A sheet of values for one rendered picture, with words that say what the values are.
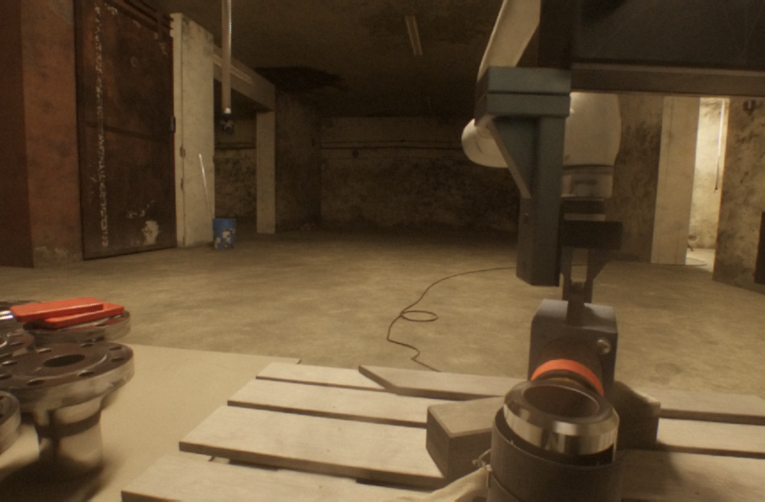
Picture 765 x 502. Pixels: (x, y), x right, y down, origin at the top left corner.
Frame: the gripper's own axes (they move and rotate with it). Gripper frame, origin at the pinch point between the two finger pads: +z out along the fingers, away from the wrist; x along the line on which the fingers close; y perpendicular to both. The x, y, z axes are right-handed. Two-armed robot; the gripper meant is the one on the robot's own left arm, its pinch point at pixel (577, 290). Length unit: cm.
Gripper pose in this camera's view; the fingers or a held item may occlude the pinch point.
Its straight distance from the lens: 84.8
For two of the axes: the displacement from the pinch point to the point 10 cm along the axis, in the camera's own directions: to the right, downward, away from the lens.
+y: -4.6, 0.9, -8.8
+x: 8.9, 0.7, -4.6
